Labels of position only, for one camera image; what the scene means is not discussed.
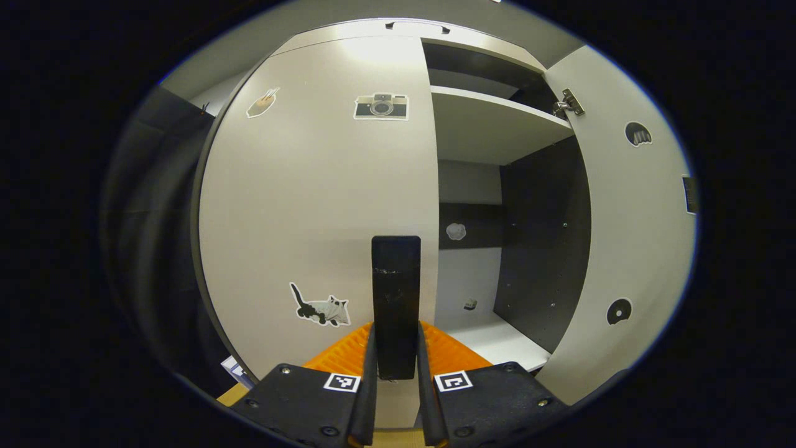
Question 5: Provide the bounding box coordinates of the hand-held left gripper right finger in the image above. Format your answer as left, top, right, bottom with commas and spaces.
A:
415, 320, 570, 448

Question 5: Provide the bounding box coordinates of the white cabinet drawer front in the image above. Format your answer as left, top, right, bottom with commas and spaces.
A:
271, 19, 548, 74

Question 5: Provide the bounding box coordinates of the cabinet door with camera sticker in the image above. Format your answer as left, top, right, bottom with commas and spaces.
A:
198, 35, 441, 381

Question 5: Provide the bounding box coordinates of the metal door hinge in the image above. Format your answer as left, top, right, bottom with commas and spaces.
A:
552, 88, 585, 119

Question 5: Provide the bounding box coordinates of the black backdrop cloth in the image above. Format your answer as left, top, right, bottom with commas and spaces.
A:
103, 87, 237, 386

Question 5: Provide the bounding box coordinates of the white cabinet shelf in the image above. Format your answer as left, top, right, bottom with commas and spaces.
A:
430, 85, 574, 166

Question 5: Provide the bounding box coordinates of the cabinet door with headphone sticker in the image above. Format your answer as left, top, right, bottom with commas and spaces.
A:
535, 45, 698, 405

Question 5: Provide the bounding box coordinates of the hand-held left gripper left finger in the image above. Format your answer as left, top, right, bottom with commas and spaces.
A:
230, 320, 378, 448

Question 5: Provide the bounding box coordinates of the blue and white box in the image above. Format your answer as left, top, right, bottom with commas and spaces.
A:
221, 356, 252, 388

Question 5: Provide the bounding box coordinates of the white double-door shoe cabinet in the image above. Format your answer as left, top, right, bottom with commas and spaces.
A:
190, 17, 591, 430

